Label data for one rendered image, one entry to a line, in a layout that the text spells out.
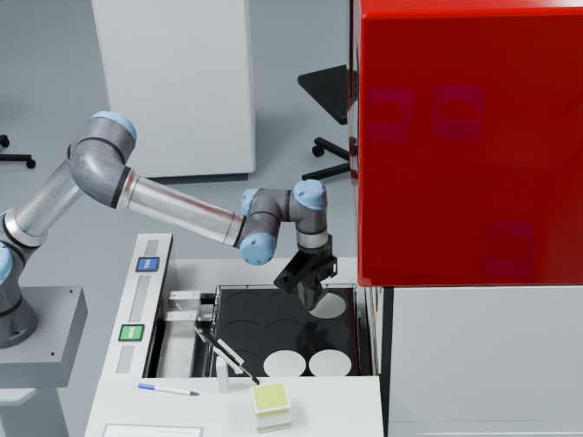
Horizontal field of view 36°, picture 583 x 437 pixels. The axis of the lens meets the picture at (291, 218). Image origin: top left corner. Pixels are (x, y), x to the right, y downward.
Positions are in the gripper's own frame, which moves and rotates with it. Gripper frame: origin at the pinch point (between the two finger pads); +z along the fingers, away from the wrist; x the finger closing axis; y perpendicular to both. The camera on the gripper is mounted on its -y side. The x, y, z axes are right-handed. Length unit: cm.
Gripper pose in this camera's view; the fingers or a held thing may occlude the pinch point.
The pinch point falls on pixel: (307, 308)
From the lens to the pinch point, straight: 226.6
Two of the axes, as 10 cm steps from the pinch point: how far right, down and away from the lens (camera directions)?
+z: 0.3, 8.1, 5.8
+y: 7.3, -4.2, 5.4
